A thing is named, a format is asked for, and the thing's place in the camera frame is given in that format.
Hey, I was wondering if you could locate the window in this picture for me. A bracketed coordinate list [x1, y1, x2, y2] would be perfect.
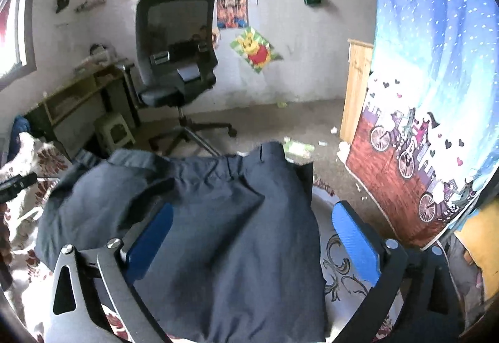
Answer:
[0, 0, 40, 90]

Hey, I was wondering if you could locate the green plastic stool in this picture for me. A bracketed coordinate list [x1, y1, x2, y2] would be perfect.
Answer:
[95, 113, 137, 152]

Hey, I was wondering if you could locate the black mesh office chair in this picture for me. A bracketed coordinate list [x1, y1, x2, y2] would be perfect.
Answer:
[121, 0, 238, 157]

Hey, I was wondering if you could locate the yellow bear wall poster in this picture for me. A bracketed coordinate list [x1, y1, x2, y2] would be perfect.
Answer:
[229, 27, 283, 75]

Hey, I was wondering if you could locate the pile of papers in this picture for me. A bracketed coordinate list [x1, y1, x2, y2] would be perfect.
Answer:
[76, 43, 121, 73]

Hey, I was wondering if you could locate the yellow cloth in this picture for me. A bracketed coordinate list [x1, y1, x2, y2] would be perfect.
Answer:
[454, 199, 499, 277]

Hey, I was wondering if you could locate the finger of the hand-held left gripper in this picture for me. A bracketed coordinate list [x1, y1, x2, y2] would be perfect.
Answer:
[0, 171, 38, 203]

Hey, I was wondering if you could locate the colourful cartoon wall poster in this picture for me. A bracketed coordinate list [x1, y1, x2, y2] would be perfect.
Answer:
[216, 0, 249, 30]

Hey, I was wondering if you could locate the light wooden cabinet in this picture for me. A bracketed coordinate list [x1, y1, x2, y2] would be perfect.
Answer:
[339, 38, 375, 143]

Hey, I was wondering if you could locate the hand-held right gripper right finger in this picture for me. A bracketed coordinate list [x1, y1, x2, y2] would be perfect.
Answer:
[331, 200, 468, 343]

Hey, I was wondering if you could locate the blue cloth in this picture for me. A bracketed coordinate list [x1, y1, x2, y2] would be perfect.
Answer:
[10, 115, 32, 160]

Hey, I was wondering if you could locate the green paper sheet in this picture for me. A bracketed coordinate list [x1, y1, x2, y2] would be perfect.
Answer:
[283, 136, 316, 158]

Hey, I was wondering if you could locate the wooden desk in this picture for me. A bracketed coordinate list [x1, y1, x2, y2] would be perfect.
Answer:
[23, 58, 141, 160]

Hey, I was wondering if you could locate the white floral bedsheet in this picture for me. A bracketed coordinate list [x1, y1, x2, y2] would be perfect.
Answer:
[0, 130, 406, 343]

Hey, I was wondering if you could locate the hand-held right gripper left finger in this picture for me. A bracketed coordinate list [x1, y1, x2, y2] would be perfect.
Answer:
[45, 202, 175, 343]

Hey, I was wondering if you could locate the blue printed bicycle curtain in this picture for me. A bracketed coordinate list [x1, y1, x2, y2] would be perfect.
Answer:
[345, 0, 499, 250]

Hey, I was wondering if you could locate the dark navy garment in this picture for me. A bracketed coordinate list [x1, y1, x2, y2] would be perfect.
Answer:
[34, 141, 328, 343]

